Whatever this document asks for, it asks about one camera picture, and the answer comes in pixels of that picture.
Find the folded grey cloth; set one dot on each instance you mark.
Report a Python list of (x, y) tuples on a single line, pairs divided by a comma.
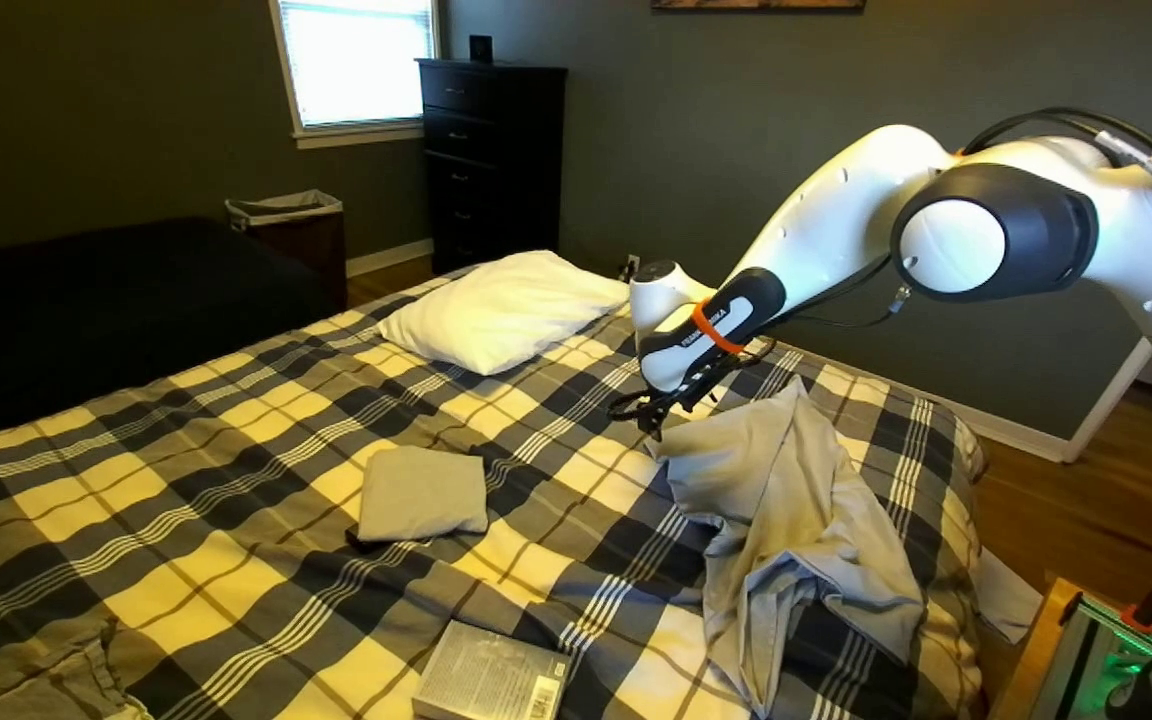
[(422, 489)]

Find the small dark dresser item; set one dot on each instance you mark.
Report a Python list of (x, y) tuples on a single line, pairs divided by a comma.
[(483, 49)]

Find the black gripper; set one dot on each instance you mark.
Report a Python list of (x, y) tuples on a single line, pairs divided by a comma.
[(667, 398)]

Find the large grey-brown cloth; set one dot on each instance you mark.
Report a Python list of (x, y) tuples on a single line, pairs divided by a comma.
[(803, 534)]

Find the black tall dresser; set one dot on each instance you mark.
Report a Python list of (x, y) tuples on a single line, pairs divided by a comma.
[(495, 160)]

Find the plaid bed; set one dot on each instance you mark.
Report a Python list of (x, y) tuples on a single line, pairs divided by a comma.
[(200, 505)]

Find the bright window white frame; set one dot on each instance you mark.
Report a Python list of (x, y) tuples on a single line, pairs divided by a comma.
[(356, 60)]

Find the white pillow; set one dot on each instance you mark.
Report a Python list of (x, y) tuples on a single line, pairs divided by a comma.
[(503, 314)]

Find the folded cloth at bottom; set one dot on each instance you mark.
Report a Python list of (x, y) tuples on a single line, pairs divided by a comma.
[(489, 674)]

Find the wood and green frame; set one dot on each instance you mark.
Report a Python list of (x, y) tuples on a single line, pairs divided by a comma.
[(1082, 652)]

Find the brown laundry hamper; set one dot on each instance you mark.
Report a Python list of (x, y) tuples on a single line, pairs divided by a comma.
[(293, 232)]

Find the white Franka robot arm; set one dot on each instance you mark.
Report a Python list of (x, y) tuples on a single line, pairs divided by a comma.
[(1003, 225)]

